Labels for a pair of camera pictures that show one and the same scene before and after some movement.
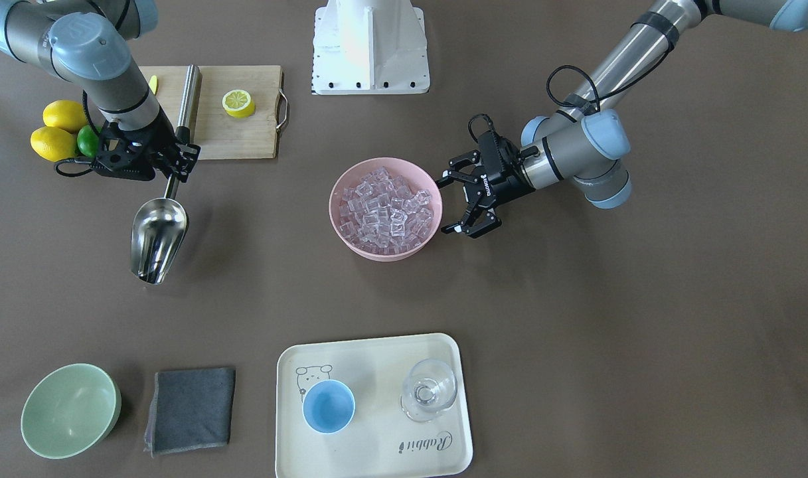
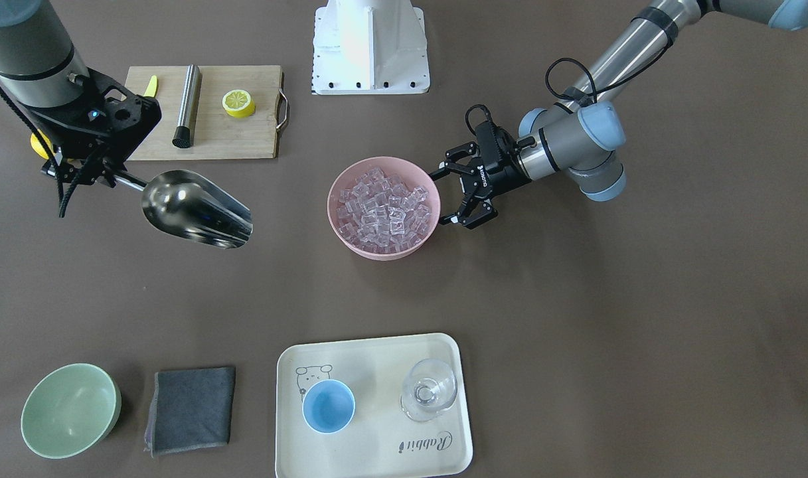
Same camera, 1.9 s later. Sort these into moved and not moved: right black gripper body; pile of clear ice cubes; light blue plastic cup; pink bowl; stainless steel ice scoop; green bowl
Moved: right black gripper body; stainless steel ice scoop
Not moved: pink bowl; pile of clear ice cubes; green bowl; light blue plastic cup
